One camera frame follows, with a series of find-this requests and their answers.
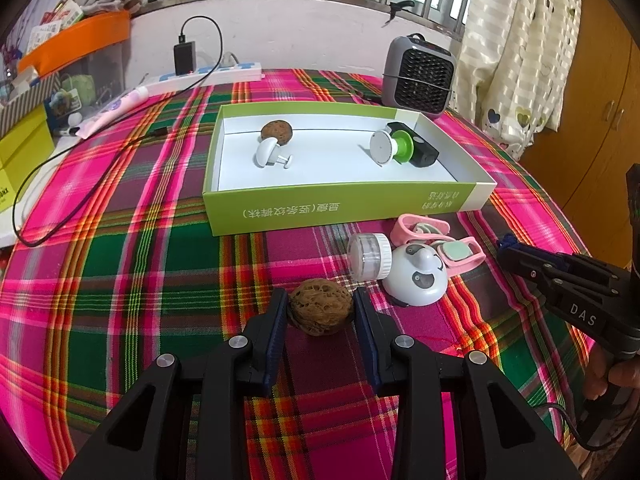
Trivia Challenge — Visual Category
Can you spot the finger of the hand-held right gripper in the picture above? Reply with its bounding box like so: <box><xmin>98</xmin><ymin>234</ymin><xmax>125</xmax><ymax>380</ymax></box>
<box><xmin>500</xmin><ymin>243</ymin><xmax>617</xmax><ymax>287</ymax></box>
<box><xmin>497</xmin><ymin>254</ymin><xmax>562</xmax><ymax>302</ymax></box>

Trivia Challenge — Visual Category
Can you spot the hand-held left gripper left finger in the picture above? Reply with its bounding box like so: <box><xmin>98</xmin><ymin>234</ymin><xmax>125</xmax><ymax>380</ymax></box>
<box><xmin>60</xmin><ymin>287</ymin><xmax>289</xmax><ymax>480</ymax></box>

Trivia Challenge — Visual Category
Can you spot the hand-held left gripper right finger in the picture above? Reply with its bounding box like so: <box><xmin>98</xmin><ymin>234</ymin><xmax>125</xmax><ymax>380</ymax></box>
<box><xmin>352</xmin><ymin>290</ymin><xmax>583</xmax><ymax>480</ymax></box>

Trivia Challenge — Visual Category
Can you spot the brown walnut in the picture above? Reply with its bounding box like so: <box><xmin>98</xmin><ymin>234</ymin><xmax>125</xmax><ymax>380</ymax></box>
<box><xmin>289</xmin><ymin>278</ymin><xmax>353</xmax><ymax>337</ymax></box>
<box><xmin>260</xmin><ymin>119</ymin><xmax>293</xmax><ymax>143</ymax></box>

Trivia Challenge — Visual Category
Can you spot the pink clip with green pad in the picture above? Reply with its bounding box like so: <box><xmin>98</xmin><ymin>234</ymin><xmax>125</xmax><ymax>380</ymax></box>
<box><xmin>432</xmin><ymin>236</ymin><xmax>487</xmax><ymax>279</ymax></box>

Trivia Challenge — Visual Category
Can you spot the white panda-shaped gadget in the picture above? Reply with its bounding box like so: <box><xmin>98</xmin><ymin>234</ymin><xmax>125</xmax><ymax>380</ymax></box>
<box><xmin>382</xmin><ymin>244</ymin><xmax>449</xmax><ymax>308</ymax></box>

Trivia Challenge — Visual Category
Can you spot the white clear-capped jar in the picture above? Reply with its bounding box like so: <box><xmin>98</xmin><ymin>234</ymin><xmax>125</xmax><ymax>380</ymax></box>
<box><xmin>347</xmin><ymin>232</ymin><xmax>393</xmax><ymax>281</ymax></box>

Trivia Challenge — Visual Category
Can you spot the green and white cardboard box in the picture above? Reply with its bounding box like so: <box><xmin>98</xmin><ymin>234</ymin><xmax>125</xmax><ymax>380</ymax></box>
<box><xmin>202</xmin><ymin>101</ymin><xmax>498</xmax><ymax>237</ymax></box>

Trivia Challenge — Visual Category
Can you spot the black rectangular device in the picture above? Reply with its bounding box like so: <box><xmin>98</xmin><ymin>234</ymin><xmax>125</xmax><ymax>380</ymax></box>
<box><xmin>387</xmin><ymin>121</ymin><xmax>441</xmax><ymax>168</ymax></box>

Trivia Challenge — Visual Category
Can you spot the white and green spool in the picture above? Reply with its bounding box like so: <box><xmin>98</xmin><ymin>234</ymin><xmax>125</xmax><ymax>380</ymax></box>
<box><xmin>369</xmin><ymin>129</ymin><xmax>416</xmax><ymax>167</ymax></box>

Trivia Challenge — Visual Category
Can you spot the white mushroom-shaped gadget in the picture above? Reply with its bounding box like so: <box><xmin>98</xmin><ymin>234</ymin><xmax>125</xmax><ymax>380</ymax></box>
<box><xmin>252</xmin><ymin>137</ymin><xmax>296</xmax><ymax>170</ymax></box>

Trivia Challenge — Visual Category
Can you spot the person's right hand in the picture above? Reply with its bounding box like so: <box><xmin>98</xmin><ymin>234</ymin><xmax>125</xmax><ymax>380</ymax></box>
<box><xmin>585</xmin><ymin>346</ymin><xmax>640</xmax><ymax>402</ymax></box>

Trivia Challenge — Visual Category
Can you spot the wooden cabinet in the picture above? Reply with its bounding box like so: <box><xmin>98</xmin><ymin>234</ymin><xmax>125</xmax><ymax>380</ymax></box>
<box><xmin>520</xmin><ymin>0</ymin><xmax>640</xmax><ymax>271</ymax></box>

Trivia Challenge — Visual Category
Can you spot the cream curtain with heart print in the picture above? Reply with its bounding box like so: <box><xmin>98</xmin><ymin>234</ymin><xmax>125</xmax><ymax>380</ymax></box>
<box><xmin>447</xmin><ymin>0</ymin><xmax>583</xmax><ymax>161</ymax></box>

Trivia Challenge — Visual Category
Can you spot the grey space heater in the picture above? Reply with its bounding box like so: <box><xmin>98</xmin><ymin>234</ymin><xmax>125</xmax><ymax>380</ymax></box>
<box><xmin>381</xmin><ymin>34</ymin><xmax>457</xmax><ymax>120</ymax></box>

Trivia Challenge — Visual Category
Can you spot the white power strip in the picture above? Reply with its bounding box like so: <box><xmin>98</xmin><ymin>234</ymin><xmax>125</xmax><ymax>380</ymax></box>
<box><xmin>145</xmin><ymin>62</ymin><xmax>263</xmax><ymax>95</ymax></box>

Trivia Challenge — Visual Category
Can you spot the pink and white tube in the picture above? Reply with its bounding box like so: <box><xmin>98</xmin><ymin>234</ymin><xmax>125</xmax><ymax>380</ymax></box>
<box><xmin>75</xmin><ymin>86</ymin><xmax>149</xmax><ymax>139</ymax></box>

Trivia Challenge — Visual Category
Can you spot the black clip on windowsill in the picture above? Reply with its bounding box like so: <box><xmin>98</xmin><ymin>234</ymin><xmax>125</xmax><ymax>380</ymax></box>
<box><xmin>382</xmin><ymin>0</ymin><xmax>416</xmax><ymax>28</ymax></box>

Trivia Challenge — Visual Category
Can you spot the black charger adapter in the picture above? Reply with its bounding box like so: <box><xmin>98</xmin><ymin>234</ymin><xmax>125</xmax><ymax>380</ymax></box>
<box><xmin>173</xmin><ymin>42</ymin><xmax>197</xmax><ymax>75</ymax></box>

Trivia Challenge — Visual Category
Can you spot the yellow-green shoe box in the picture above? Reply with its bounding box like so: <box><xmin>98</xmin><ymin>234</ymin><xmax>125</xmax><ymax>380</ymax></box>
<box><xmin>0</xmin><ymin>107</ymin><xmax>55</xmax><ymax>213</ymax></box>

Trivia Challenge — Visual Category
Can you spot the pale green yarn ball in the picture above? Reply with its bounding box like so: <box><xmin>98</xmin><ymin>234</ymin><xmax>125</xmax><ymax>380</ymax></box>
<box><xmin>60</xmin><ymin>74</ymin><xmax>96</xmax><ymax>106</ymax></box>

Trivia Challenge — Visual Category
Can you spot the grey chevron box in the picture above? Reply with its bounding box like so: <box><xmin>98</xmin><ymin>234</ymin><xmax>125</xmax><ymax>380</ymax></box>
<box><xmin>0</xmin><ymin>72</ymin><xmax>61</xmax><ymax>138</ymax></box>

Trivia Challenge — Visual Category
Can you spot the clear bin with orange lid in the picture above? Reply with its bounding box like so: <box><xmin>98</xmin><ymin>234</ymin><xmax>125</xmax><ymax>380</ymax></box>
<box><xmin>17</xmin><ymin>10</ymin><xmax>132</xmax><ymax>106</ymax></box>

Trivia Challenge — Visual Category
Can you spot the pile of printed cards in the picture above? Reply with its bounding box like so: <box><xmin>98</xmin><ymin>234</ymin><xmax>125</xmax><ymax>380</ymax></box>
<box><xmin>27</xmin><ymin>0</ymin><xmax>83</xmax><ymax>53</ymax></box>

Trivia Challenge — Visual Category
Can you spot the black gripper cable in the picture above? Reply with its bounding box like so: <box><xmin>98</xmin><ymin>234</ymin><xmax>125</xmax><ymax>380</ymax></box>
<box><xmin>532</xmin><ymin>402</ymin><xmax>601</xmax><ymax>453</ymax></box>

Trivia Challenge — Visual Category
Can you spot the black charging cable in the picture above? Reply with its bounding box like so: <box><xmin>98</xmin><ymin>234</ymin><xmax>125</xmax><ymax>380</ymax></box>
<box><xmin>11</xmin><ymin>15</ymin><xmax>223</xmax><ymax>247</ymax></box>

